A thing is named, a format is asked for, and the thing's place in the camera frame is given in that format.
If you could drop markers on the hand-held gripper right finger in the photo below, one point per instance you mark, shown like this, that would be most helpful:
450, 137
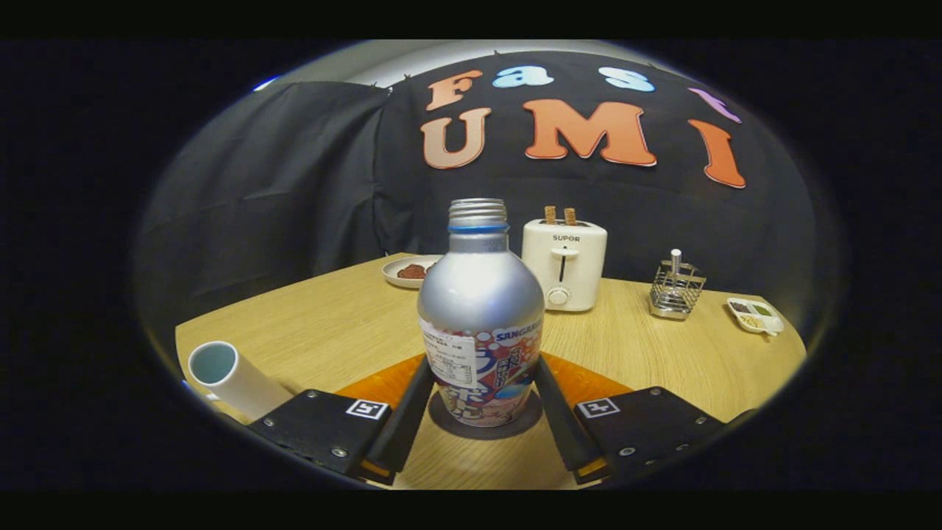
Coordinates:
563, 423

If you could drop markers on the silver juice bottle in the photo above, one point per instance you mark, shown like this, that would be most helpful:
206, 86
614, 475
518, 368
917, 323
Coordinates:
482, 294

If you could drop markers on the small white divided dish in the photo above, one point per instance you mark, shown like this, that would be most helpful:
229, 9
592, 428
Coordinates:
754, 316

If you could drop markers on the white round plate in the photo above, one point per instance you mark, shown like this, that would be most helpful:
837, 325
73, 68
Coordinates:
394, 278

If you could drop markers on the white cup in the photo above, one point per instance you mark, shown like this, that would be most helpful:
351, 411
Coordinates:
246, 386

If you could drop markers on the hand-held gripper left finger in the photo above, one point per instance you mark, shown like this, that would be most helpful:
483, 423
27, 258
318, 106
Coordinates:
408, 423

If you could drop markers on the black backdrop cloth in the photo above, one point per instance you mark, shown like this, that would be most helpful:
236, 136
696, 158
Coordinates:
257, 184

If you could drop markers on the wooden table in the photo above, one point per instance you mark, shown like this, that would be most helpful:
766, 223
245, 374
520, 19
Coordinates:
346, 324

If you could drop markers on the dark brown round coaster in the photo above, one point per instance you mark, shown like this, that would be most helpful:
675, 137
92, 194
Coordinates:
486, 433

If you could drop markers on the reddish brown food pieces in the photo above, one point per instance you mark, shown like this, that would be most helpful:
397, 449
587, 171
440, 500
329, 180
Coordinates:
412, 271

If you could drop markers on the white toaster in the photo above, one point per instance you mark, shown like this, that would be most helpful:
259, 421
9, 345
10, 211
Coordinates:
581, 272

